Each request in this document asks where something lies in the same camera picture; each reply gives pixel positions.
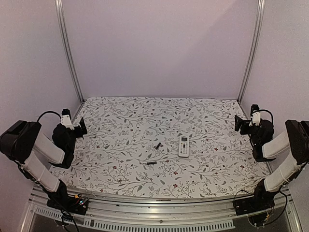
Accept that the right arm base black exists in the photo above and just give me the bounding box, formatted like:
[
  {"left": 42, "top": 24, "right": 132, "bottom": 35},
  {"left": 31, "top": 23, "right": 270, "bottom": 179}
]
[{"left": 233, "top": 190, "right": 277, "bottom": 216}]

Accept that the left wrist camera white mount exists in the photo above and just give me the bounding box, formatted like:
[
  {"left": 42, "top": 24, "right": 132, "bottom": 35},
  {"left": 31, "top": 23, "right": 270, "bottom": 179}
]
[{"left": 60, "top": 109, "right": 74, "bottom": 130}]

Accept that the left black camera cable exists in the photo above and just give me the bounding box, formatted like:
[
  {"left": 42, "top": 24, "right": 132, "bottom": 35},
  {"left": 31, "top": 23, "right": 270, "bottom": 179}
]
[{"left": 36, "top": 110, "right": 63, "bottom": 122}]

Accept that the black camera cable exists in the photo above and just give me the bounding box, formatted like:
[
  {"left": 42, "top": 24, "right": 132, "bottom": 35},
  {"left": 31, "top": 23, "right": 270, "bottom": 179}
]
[
  {"left": 259, "top": 109, "right": 274, "bottom": 125},
  {"left": 36, "top": 110, "right": 63, "bottom": 122}
]

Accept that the left aluminium frame post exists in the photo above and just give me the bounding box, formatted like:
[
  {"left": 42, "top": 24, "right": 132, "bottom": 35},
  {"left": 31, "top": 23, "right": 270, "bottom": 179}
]
[{"left": 55, "top": 0, "right": 84, "bottom": 103}]

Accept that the right black camera cable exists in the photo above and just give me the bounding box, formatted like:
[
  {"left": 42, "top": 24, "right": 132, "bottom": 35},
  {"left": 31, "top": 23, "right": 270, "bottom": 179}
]
[{"left": 259, "top": 109, "right": 274, "bottom": 125}]

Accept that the front aluminium rail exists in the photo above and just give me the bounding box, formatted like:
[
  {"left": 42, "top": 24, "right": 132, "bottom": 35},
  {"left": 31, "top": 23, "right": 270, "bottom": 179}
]
[{"left": 21, "top": 187, "right": 303, "bottom": 232}]

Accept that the floral patterned table mat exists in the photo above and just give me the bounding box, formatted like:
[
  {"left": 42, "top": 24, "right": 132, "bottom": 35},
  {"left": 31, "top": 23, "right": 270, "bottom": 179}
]
[{"left": 50, "top": 97, "right": 269, "bottom": 199}]

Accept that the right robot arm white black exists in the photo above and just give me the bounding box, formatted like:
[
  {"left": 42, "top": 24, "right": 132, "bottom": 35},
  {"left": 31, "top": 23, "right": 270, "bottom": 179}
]
[{"left": 234, "top": 113, "right": 309, "bottom": 211}]

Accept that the white remote control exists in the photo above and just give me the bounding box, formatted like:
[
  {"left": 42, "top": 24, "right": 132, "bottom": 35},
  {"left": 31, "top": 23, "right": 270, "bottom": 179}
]
[{"left": 178, "top": 136, "right": 190, "bottom": 158}]

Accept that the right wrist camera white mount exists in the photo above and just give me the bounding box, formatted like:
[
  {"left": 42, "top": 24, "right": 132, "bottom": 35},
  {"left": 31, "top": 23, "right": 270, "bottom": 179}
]
[{"left": 249, "top": 104, "right": 261, "bottom": 126}]

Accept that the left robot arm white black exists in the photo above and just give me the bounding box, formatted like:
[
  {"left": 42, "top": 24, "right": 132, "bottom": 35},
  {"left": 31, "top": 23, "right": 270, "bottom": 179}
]
[{"left": 0, "top": 115, "right": 87, "bottom": 210}]

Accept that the aluminium frame post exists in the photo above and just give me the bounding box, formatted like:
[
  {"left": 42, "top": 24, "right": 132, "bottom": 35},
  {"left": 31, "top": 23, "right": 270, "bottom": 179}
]
[
  {"left": 237, "top": 0, "right": 265, "bottom": 104},
  {"left": 55, "top": 0, "right": 84, "bottom": 103}
]

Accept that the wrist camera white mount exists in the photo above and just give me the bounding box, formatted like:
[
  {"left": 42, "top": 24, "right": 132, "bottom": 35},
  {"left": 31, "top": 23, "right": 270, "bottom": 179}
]
[
  {"left": 249, "top": 104, "right": 261, "bottom": 126},
  {"left": 60, "top": 109, "right": 74, "bottom": 130}
]

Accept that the right aluminium frame post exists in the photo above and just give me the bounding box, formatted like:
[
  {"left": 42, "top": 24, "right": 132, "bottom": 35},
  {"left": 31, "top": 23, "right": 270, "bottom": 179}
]
[{"left": 237, "top": 0, "right": 265, "bottom": 104}]

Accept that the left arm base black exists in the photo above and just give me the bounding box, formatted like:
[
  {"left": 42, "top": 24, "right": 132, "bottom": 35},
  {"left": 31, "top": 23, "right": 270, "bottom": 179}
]
[{"left": 47, "top": 192, "right": 89, "bottom": 215}]

